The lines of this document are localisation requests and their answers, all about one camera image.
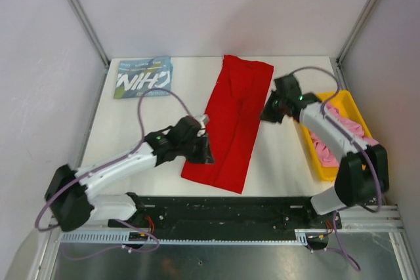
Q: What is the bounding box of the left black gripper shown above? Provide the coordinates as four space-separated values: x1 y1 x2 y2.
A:
178 132 214 165

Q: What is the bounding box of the red t shirt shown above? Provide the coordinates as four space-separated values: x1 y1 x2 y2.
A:
181 55 274 193

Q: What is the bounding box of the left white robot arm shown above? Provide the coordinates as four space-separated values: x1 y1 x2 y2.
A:
45 115 215 232

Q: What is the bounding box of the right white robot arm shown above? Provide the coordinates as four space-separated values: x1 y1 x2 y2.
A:
260 74 390 228

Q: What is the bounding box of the yellow plastic tray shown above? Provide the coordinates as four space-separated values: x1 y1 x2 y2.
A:
300 90 373 182

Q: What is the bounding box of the pink t shirt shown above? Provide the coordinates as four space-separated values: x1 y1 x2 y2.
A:
309 102 378 168

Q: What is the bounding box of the folded blue printed t shirt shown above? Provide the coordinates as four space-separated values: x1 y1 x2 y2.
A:
114 56 173 100

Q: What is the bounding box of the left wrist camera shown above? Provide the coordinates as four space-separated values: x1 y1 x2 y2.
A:
194 114 209 129

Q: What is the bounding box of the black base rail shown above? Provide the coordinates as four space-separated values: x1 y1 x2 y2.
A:
126 193 342 237

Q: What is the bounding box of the grey slotted cable duct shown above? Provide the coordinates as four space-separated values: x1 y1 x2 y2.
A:
61 230 328 246

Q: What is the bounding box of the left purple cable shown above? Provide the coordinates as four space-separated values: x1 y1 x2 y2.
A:
35 89 206 260

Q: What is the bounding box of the purple cable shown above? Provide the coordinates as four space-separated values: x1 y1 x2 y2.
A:
35 89 206 260
288 66 385 271

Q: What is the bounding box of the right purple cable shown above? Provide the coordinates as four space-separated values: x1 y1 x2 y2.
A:
288 66 385 271

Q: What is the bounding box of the right aluminium frame post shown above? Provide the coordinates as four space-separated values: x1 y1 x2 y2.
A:
335 0 400 64

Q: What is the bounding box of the aluminium frame post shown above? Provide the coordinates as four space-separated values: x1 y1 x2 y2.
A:
335 0 400 64
49 0 111 68

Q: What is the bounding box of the left aluminium frame post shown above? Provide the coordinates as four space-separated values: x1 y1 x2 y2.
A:
49 0 111 68

